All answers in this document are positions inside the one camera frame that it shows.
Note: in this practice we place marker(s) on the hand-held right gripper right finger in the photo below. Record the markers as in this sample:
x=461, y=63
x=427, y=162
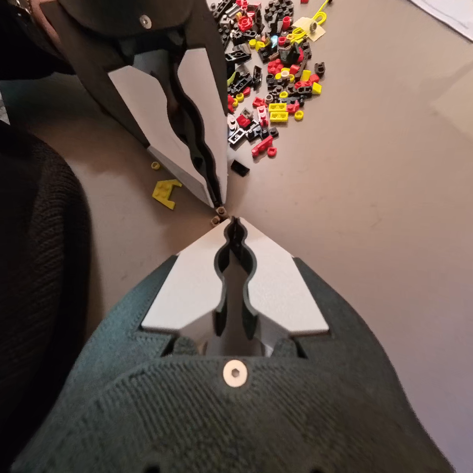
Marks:
x=284, y=292

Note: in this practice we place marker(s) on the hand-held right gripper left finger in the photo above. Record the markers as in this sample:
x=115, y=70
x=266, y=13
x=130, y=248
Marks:
x=184, y=292

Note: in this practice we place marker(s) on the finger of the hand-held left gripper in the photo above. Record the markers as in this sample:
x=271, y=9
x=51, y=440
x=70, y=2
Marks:
x=210, y=92
x=147, y=107

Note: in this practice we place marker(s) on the pile of lego pieces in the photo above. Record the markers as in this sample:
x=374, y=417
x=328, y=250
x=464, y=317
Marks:
x=277, y=66

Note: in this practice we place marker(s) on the dark brown lego plate assembly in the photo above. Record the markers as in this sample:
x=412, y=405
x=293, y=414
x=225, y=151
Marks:
x=220, y=211

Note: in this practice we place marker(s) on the person's left forearm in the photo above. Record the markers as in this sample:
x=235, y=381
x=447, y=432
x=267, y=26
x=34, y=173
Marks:
x=22, y=55

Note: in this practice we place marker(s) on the black lego slope brick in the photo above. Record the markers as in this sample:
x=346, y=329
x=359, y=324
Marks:
x=240, y=168

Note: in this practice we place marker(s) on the yellow lego wedge plate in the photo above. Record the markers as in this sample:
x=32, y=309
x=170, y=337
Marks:
x=166, y=192

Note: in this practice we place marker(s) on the white instruction booklet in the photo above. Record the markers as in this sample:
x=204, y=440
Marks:
x=447, y=13

